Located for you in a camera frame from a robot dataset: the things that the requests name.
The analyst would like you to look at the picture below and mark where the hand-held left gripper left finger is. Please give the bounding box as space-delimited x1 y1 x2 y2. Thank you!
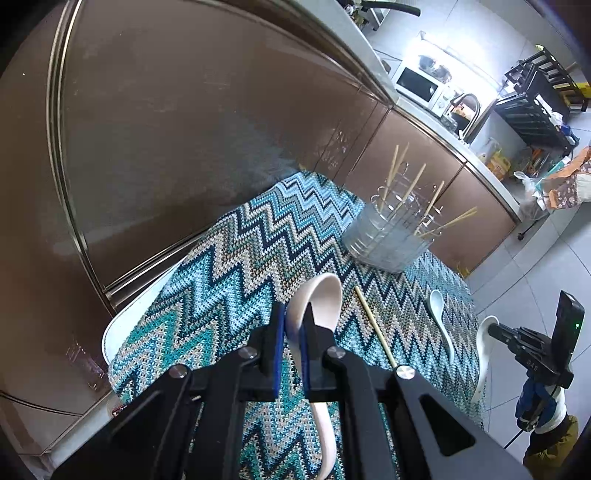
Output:
52 304 286 480

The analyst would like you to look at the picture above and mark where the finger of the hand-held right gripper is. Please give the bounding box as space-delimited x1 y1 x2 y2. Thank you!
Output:
488 323 522 347

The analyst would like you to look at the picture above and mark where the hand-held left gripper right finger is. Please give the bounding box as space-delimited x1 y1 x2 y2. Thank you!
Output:
298 301 533 480

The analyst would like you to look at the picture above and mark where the white ceramic soup spoon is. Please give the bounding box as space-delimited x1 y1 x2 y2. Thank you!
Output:
284 272 342 480
428 289 456 364
471 315 500 405

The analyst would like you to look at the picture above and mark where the clear plastic utensil holder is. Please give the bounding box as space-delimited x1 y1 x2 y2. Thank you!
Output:
342 185 432 273

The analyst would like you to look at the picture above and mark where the person's right hand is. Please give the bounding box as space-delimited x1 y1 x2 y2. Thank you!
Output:
516 381 556 431

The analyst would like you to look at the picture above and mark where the zigzag knit tablecloth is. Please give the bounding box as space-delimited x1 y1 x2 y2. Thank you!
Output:
108 171 485 480

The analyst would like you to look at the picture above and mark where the patterned brown cloth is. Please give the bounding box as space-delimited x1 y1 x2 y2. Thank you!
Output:
542 147 591 212

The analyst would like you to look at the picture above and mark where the clear plastic bag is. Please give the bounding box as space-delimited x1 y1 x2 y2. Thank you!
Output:
514 170 551 219

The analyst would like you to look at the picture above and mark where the white round table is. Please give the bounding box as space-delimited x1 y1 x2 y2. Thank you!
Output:
100 262 186 372

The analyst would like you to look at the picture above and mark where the yellow packet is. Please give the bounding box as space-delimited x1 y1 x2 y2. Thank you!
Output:
485 151 512 182

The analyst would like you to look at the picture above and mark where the metal kitchen faucet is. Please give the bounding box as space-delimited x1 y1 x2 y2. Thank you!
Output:
449 92 484 142

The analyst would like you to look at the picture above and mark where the black storage rack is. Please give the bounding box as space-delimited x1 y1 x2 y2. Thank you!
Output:
493 46 583 149

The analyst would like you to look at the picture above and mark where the white microwave oven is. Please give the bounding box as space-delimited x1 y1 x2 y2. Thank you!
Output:
394 61 456 117

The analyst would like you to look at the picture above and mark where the metal pot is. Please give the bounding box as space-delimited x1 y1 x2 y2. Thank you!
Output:
417 54 452 85

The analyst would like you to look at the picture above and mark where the black curved handle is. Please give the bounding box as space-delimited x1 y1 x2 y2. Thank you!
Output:
364 0 422 18

